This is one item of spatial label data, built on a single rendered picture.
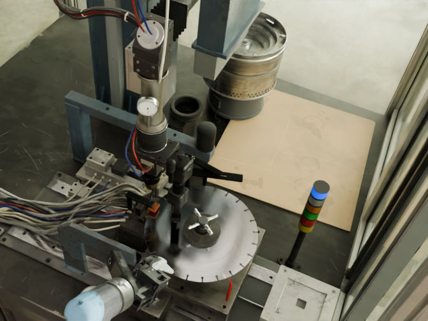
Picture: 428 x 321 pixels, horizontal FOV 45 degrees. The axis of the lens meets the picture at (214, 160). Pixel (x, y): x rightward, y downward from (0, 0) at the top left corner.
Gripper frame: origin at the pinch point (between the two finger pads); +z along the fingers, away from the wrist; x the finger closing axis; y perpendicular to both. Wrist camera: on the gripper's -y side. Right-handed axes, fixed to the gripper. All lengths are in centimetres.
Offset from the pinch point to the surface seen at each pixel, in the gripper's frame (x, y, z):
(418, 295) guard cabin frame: 42, 51, -33
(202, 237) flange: 5.3, 2.2, 15.5
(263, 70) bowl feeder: 49, -22, 66
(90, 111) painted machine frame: 16, -53, 21
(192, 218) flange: 6.9, -3.9, 18.2
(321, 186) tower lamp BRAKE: 34.4, 22.9, 22.3
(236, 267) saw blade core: 4.0, 15.0, 15.2
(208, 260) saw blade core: 2.0, 7.7, 12.6
